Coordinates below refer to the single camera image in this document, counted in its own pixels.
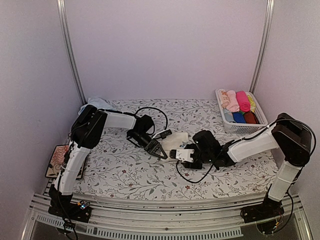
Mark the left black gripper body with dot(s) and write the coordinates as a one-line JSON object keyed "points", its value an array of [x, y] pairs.
{"points": [[137, 136]]}

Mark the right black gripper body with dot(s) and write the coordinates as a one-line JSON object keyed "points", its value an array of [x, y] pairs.
{"points": [[205, 158]]}

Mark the cream white towel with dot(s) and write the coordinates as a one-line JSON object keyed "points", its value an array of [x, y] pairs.
{"points": [[175, 141]]}

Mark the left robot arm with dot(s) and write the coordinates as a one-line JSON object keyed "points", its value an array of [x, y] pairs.
{"points": [[86, 133]]}

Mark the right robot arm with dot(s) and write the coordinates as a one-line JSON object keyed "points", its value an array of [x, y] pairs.
{"points": [[295, 139]]}

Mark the light blue rolled towel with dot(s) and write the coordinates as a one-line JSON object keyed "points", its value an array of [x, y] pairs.
{"points": [[228, 116]]}

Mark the light blue crumpled cloth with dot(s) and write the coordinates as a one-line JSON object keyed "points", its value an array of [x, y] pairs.
{"points": [[97, 102]]}

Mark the white plastic basket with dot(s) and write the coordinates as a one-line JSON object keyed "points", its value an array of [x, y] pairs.
{"points": [[243, 128]]}

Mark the light pink rolled towel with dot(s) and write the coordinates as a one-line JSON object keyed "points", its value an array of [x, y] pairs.
{"points": [[233, 105]]}

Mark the cream printed rolled towel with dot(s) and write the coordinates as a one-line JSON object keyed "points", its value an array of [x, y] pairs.
{"points": [[224, 98]]}

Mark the dark red rolled towel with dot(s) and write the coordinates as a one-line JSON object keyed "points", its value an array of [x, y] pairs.
{"points": [[250, 118]]}

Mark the hot pink rolled towel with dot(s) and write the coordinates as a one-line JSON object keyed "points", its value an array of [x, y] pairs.
{"points": [[243, 101]]}

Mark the yellow rolled towel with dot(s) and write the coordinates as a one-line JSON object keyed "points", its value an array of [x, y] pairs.
{"points": [[252, 103]]}

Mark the pink patterned cupcake liner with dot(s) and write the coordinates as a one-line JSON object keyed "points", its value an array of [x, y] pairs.
{"points": [[58, 156]]}

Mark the floral square plate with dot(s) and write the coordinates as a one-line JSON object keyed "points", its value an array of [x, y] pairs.
{"points": [[50, 173]]}

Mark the front aluminium rail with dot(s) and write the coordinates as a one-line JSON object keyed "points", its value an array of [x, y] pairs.
{"points": [[207, 219]]}

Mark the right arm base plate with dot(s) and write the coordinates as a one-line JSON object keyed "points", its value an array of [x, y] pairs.
{"points": [[257, 212]]}

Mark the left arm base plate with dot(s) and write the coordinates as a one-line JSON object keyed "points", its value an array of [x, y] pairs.
{"points": [[70, 211]]}

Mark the left aluminium frame post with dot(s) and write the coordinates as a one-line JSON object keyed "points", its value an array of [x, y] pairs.
{"points": [[62, 14]]}

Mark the aluminium frame post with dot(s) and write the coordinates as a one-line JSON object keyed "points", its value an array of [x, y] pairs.
{"points": [[62, 14], [270, 4]]}

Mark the right aluminium frame post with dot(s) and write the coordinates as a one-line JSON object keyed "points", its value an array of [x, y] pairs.
{"points": [[270, 4]]}

